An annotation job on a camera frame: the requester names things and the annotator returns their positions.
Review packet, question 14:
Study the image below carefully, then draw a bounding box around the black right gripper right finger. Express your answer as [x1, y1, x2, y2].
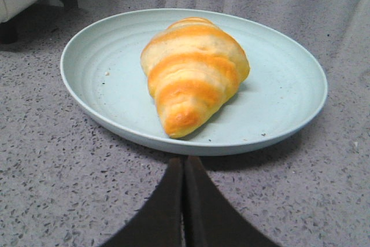
[184, 156, 277, 246]

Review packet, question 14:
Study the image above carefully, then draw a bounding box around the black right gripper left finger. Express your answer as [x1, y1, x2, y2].
[107, 158, 183, 246]

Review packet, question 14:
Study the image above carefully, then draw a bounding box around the golden croissant bread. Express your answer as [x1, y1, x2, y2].
[140, 17, 250, 138]

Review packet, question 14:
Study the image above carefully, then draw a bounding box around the light green round plate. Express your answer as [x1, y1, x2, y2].
[60, 9, 328, 156]

